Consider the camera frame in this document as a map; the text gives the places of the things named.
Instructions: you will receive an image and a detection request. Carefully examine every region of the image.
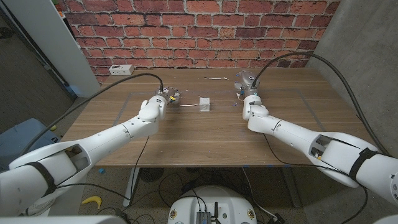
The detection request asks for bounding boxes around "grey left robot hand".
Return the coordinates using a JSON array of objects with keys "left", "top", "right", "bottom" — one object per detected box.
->
[{"left": 154, "top": 86, "right": 182, "bottom": 106}]

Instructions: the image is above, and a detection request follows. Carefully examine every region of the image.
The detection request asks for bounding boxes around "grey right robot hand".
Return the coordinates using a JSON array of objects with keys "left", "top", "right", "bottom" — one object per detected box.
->
[{"left": 233, "top": 70, "right": 259, "bottom": 99}]

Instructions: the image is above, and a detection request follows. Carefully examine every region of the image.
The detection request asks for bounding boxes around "small white box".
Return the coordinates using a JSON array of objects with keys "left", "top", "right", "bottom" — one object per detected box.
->
[{"left": 199, "top": 96, "right": 211, "bottom": 112}]

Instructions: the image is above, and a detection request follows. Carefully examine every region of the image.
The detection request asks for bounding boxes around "white right shoulder shell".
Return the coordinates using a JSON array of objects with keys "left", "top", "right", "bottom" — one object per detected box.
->
[{"left": 373, "top": 214, "right": 398, "bottom": 224}]

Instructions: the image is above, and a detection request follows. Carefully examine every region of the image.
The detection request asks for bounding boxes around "white left shoulder shell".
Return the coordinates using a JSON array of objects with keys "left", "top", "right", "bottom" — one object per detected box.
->
[{"left": 0, "top": 214, "right": 128, "bottom": 224}]

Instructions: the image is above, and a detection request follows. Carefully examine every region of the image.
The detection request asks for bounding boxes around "grey electronics box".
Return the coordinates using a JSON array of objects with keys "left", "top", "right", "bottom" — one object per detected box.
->
[{"left": 195, "top": 210, "right": 212, "bottom": 224}]

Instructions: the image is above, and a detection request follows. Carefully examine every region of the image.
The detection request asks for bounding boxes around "white power strip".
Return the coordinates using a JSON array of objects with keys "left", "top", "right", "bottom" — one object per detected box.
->
[{"left": 108, "top": 64, "right": 135, "bottom": 77}]

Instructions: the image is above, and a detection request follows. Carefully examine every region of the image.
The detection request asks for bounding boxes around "red brick print backdrop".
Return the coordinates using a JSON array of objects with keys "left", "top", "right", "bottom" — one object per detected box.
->
[{"left": 57, "top": 0, "right": 341, "bottom": 85}]

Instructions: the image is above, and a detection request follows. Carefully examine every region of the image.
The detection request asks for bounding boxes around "black round floor disc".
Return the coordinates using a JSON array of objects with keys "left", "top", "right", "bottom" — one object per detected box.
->
[{"left": 139, "top": 167, "right": 165, "bottom": 184}]

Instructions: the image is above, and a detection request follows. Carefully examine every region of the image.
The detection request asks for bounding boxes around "white table leg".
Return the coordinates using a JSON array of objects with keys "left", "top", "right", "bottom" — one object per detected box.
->
[{"left": 123, "top": 167, "right": 141, "bottom": 208}]

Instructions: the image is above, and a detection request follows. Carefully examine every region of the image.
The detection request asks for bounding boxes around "grey table leg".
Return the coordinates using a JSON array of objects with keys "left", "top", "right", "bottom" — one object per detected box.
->
[{"left": 281, "top": 166, "right": 302, "bottom": 208}]

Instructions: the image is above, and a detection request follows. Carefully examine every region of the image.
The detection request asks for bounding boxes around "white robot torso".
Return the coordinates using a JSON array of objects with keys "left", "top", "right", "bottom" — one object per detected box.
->
[{"left": 167, "top": 185, "right": 258, "bottom": 224}]

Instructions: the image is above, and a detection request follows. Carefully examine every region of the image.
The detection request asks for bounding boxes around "white pillar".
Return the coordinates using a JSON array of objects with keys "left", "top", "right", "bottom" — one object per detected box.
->
[{"left": 2, "top": 0, "right": 101, "bottom": 99}]

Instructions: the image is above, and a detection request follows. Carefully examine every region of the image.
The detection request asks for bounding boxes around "yellow toy banana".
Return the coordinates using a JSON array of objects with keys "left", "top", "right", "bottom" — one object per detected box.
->
[{"left": 81, "top": 195, "right": 103, "bottom": 210}]

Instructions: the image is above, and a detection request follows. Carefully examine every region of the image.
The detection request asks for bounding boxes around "grey floor plate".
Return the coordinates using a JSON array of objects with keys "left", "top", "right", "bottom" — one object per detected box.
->
[{"left": 46, "top": 179, "right": 87, "bottom": 217}]

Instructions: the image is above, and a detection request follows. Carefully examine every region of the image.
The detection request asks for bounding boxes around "blue plastic bin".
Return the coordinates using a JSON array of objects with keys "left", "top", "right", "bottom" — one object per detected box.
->
[{"left": 0, "top": 118, "right": 62, "bottom": 171}]

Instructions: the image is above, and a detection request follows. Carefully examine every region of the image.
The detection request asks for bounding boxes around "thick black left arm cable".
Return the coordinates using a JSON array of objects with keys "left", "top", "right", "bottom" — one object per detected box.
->
[{"left": 20, "top": 73, "right": 165, "bottom": 156}]

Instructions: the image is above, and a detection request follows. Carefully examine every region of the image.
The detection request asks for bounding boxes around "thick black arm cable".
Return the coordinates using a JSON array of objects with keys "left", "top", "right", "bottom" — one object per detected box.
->
[
  {"left": 251, "top": 52, "right": 391, "bottom": 156},
  {"left": 20, "top": 73, "right": 165, "bottom": 156}
]

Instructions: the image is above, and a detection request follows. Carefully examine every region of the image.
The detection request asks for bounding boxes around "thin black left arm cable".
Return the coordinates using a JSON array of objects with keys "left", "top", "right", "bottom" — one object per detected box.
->
[{"left": 54, "top": 135, "right": 150, "bottom": 202}]

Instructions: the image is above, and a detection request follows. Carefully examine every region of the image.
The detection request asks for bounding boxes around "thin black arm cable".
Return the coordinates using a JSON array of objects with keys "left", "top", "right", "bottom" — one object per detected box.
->
[
  {"left": 262, "top": 133, "right": 369, "bottom": 224},
  {"left": 54, "top": 135, "right": 150, "bottom": 202}
]

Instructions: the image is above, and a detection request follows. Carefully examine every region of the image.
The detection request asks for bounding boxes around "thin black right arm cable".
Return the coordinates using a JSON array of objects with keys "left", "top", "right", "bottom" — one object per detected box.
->
[{"left": 262, "top": 133, "right": 369, "bottom": 224}]

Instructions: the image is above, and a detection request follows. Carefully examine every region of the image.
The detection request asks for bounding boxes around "black floor cable tangle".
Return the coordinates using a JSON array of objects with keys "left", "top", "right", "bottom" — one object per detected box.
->
[{"left": 136, "top": 167, "right": 280, "bottom": 218}]

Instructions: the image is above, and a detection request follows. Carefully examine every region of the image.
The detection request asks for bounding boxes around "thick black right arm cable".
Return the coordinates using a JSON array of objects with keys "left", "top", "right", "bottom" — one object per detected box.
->
[{"left": 251, "top": 52, "right": 391, "bottom": 156}]

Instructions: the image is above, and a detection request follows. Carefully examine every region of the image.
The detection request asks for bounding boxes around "white floor cable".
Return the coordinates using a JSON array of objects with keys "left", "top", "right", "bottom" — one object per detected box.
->
[{"left": 241, "top": 167, "right": 277, "bottom": 218}]

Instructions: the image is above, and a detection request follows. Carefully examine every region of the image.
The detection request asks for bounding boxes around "grey perforated wall panel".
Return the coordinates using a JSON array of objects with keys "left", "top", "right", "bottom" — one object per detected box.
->
[{"left": 0, "top": 6, "right": 78, "bottom": 134}]

